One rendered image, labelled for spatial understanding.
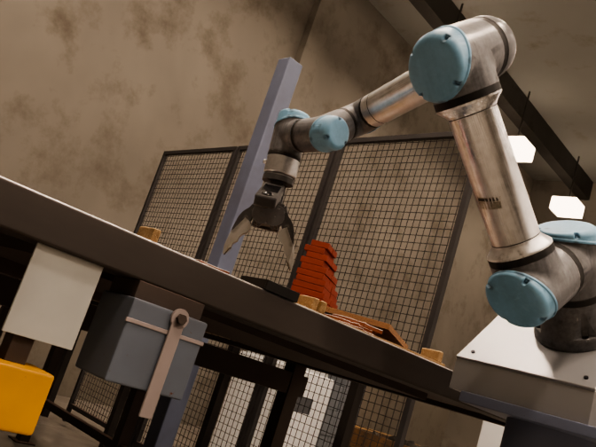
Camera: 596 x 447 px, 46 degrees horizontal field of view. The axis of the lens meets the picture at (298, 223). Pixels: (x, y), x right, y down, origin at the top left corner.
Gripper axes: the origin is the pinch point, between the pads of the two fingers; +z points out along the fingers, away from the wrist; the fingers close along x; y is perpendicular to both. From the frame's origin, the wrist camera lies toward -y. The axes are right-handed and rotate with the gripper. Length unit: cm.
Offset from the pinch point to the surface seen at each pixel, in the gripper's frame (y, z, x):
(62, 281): -57, 13, 19
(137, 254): -52, 7, 12
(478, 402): -15, 17, -49
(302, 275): 97, -8, -7
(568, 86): 811, -423, -292
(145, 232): -29.5, 2.0, 17.3
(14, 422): -60, 32, 18
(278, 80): 204, -116, 34
